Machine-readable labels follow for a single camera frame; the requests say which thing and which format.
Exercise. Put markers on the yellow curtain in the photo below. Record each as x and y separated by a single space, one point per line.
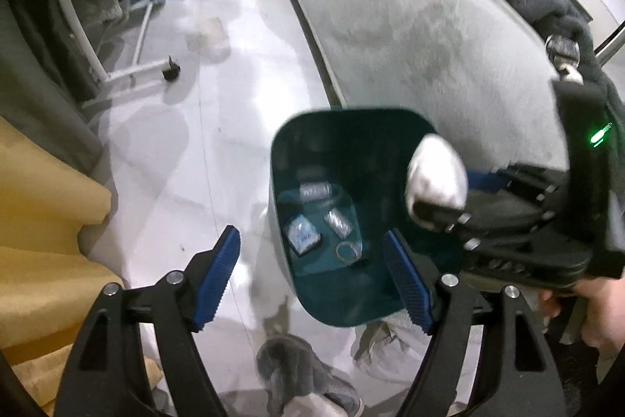
44 226

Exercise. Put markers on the person's right hand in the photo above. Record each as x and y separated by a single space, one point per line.
605 309

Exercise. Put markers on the bed with grey headboard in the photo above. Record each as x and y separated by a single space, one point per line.
415 31

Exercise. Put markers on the white wad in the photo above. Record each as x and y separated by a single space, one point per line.
434 172

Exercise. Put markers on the white clothes rack frame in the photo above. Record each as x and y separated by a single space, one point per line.
122 77

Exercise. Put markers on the tape roll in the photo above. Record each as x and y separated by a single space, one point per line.
337 251

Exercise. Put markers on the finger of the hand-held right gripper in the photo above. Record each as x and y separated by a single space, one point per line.
512 246
488 181

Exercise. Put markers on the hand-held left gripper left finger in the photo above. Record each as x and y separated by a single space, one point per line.
217 270

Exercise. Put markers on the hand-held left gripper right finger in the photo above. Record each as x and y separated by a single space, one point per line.
407 280

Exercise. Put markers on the dark teal plastic bin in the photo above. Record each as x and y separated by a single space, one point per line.
342 143

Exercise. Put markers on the grey fuzzy slipper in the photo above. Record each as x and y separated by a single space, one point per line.
293 363

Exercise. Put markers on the grey curtain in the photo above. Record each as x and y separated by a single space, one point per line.
34 80

